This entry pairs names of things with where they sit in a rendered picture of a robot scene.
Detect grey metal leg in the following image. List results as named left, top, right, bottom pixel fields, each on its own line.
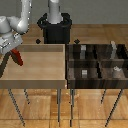
left=7, top=88, right=26, bottom=127
left=57, top=88, right=62, bottom=123
left=104, top=88, right=123, bottom=128
left=23, top=88, right=31, bottom=105
left=100, top=88, right=108, bottom=104
left=69, top=88, right=75, bottom=128

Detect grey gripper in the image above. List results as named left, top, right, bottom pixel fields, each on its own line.
left=0, top=30, right=24, bottom=55

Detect light wooden bin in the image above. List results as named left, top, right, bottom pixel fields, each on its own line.
left=0, top=43, right=68, bottom=90

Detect small grey block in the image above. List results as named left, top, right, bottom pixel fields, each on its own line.
left=81, top=69, right=89, bottom=79

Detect pale grey object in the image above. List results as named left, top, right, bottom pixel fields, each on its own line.
left=112, top=65, right=122, bottom=79

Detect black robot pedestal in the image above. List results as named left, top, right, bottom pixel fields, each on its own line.
left=36, top=12, right=73, bottom=45

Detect dark compartment bin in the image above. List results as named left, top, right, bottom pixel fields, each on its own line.
left=65, top=42, right=128, bottom=90

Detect tall grey object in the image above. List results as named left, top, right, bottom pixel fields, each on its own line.
left=110, top=40, right=118, bottom=60

